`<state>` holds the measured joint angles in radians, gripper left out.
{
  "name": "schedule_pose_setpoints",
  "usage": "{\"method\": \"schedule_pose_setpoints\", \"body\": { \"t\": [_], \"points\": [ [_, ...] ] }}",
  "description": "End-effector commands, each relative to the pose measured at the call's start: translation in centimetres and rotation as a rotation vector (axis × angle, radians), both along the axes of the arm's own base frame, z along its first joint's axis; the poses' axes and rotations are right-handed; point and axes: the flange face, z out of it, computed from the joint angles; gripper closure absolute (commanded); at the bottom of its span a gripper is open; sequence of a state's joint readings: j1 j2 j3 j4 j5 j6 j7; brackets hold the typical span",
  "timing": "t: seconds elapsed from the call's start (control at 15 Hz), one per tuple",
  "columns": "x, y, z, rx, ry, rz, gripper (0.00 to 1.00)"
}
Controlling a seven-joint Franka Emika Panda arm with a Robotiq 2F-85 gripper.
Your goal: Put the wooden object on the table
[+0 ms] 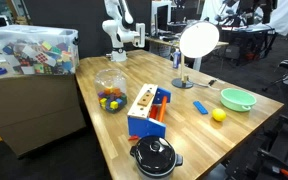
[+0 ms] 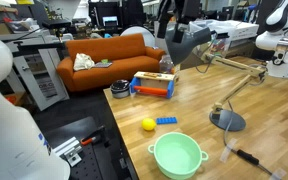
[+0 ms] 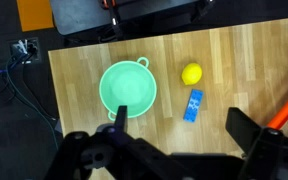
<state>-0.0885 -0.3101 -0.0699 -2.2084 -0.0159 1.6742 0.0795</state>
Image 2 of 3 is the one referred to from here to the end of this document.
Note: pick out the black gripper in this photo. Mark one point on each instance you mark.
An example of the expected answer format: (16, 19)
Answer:
(185, 10)

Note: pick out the white second robot arm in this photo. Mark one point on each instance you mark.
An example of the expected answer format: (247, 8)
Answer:
(284, 36)

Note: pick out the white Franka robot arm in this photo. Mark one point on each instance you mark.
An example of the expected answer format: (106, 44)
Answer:
(7, 133)

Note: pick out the small green object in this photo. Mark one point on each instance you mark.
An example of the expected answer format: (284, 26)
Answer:
(104, 61)

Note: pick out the wooden desk lamp grey shade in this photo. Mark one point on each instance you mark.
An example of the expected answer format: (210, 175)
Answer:
(187, 43)

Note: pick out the white round chair back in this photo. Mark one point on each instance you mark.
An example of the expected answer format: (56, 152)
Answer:
(140, 33)

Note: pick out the black box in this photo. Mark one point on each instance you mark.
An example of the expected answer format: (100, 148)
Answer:
(166, 65)

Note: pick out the clear plastic storage box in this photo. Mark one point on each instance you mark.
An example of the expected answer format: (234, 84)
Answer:
(230, 31)

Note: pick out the wooden toy workbench blue ends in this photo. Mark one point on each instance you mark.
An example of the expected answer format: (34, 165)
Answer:
(152, 85)

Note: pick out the computer monitor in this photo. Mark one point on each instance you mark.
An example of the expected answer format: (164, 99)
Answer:
(110, 21)

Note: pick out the orange sofa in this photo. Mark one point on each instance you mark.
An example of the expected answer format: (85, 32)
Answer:
(117, 63)

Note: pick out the grey book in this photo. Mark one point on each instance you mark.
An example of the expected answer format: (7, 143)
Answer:
(102, 64)

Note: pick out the black pot with lid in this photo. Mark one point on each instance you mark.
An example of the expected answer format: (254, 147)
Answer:
(120, 89)

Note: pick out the blue toy brick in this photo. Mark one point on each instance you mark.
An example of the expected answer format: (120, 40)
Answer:
(166, 120)

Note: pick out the white cloth bag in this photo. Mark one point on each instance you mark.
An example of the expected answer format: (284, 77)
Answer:
(83, 62)

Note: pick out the yellow lemon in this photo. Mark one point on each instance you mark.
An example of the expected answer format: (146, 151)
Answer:
(148, 124)

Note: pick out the clear tape strip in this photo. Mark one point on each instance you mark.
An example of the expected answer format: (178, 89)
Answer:
(228, 150)
(278, 173)

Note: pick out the white leaning panel board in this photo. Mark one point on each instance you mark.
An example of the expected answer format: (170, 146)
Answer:
(44, 80)

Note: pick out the black camera on stand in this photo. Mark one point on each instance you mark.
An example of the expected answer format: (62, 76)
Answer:
(55, 24)

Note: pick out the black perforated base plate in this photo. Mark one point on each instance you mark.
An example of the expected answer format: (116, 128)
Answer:
(94, 163)

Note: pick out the aluminium bracket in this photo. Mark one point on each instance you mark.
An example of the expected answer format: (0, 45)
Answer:
(69, 150)

